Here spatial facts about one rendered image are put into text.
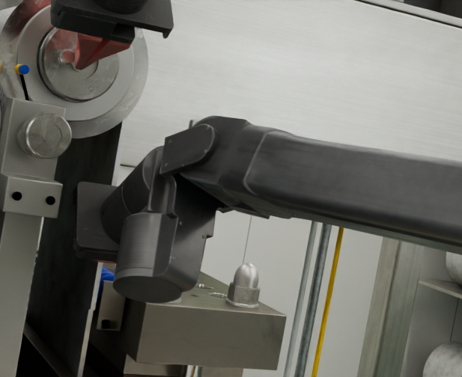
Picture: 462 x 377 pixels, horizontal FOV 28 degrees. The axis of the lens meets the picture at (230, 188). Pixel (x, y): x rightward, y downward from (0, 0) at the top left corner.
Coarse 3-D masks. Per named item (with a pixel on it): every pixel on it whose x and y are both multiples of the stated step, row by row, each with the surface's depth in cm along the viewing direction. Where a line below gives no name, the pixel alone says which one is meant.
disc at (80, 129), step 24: (24, 0) 87; (48, 0) 88; (24, 24) 87; (0, 48) 87; (144, 48) 92; (0, 72) 87; (144, 72) 93; (24, 96) 88; (96, 120) 91; (120, 120) 92
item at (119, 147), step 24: (72, 144) 108; (96, 144) 100; (120, 144) 93; (72, 168) 107; (96, 168) 99; (72, 192) 105; (72, 216) 104; (48, 240) 112; (72, 240) 103; (48, 264) 110; (72, 264) 102; (96, 264) 94; (72, 288) 100; (96, 288) 94
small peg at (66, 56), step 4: (56, 52) 86; (60, 52) 85; (64, 52) 84; (68, 52) 85; (72, 52) 85; (52, 56) 87; (56, 56) 85; (60, 56) 84; (64, 56) 84; (68, 56) 85; (72, 56) 85; (56, 60) 86; (60, 60) 85; (64, 60) 84; (68, 60) 85; (72, 60) 85
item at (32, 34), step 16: (48, 16) 88; (32, 32) 87; (16, 48) 87; (32, 48) 87; (16, 64) 87; (32, 64) 88; (128, 64) 91; (32, 80) 88; (128, 80) 92; (32, 96) 88; (48, 96) 89; (112, 96) 91; (80, 112) 90; (96, 112) 91
